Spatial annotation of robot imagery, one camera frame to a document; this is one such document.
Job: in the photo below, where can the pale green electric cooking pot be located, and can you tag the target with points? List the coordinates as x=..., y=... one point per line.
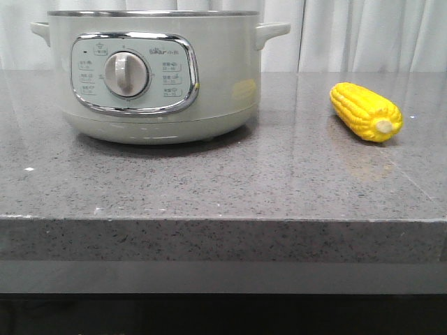
x=157, y=76

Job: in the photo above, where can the white pleated curtain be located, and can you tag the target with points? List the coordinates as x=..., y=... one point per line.
x=325, y=36

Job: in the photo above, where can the yellow corn cob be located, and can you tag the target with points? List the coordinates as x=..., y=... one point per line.
x=369, y=115

